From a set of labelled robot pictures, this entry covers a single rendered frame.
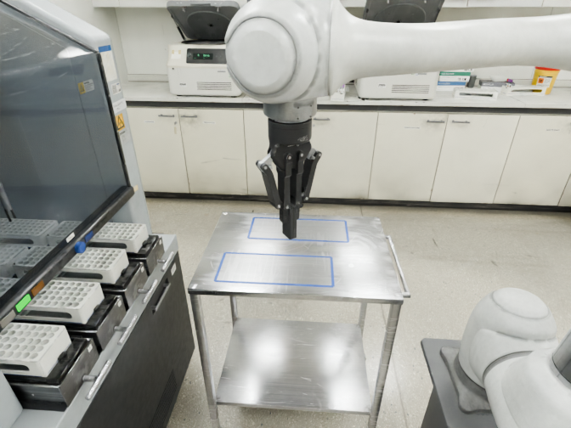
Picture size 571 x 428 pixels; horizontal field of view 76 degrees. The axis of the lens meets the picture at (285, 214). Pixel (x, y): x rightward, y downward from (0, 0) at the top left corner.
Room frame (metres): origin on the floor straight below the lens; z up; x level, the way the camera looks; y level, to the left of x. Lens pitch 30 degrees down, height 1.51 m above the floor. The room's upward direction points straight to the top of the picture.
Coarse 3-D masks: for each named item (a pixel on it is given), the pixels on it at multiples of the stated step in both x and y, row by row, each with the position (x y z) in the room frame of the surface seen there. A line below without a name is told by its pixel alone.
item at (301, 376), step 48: (240, 240) 1.04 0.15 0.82; (288, 240) 1.04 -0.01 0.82; (336, 240) 1.04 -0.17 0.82; (384, 240) 1.04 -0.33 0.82; (192, 288) 0.80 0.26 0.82; (240, 288) 0.80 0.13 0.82; (288, 288) 0.80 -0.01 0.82; (336, 288) 0.80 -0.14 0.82; (384, 288) 0.80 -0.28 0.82; (240, 336) 1.11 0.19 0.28; (288, 336) 1.11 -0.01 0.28; (336, 336) 1.11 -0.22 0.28; (384, 336) 0.77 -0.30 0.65; (240, 384) 0.88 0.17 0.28; (288, 384) 0.88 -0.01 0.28; (336, 384) 0.88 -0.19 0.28; (384, 384) 0.75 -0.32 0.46
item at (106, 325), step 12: (108, 300) 0.75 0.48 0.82; (120, 300) 0.77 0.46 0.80; (96, 312) 0.71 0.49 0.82; (108, 312) 0.72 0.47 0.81; (120, 312) 0.76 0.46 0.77; (60, 324) 0.67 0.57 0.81; (72, 324) 0.66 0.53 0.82; (84, 324) 0.66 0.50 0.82; (96, 324) 0.66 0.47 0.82; (108, 324) 0.70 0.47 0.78; (132, 324) 0.72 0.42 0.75; (84, 336) 0.65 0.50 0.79; (96, 336) 0.65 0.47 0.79; (108, 336) 0.68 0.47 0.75
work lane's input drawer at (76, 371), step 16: (64, 352) 0.57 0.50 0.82; (80, 352) 0.59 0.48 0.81; (96, 352) 0.62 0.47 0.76; (64, 368) 0.54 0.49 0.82; (80, 368) 0.56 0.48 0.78; (16, 384) 0.50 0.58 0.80; (32, 384) 0.50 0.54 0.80; (48, 384) 0.51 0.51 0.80; (64, 384) 0.51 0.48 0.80; (80, 384) 0.55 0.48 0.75; (96, 384) 0.54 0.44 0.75; (48, 400) 0.50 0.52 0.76; (64, 400) 0.50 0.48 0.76
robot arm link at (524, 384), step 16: (528, 352) 0.49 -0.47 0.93; (544, 352) 0.44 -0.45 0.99; (560, 352) 0.41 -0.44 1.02; (496, 368) 0.48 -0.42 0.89; (512, 368) 0.45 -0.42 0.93; (528, 368) 0.42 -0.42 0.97; (544, 368) 0.40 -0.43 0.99; (560, 368) 0.39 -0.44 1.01; (496, 384) 0.45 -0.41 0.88; (512, 384) 0.42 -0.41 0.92; (528, 384) 0.39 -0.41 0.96; (544, 384) 0.38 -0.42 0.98; (560, 384) 0.37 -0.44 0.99; (496, 400) 0.43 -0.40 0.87; (512, 400) 0.40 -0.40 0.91; (528, 400) 0.38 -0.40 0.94; (544, 400) 0.36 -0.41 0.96; (560, 400) 0.35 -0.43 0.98; (496, 416) 0.41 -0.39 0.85; (512, 416) 0.38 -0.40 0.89; (528, 416) 0.36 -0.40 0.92; (544, 416) 0.35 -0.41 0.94; (560, 416) 0.34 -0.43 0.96
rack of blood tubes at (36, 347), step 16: (0, 336) 0.58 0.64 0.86; (16, 336) 0.58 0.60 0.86; (32, 336) 0.59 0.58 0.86; (48, 336) 0.59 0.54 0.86; (64, 336) 0.60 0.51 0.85; (0, 352) 0.54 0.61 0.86; (16, 352) 0.54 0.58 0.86; (32, 352) 0.54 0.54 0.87; (48, 352) 0.54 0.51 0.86; (0, 368) 0.54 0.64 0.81; (16, 368) 0.54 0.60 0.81; (32, 368) 0.52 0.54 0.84; (48, 368) 0.53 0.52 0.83
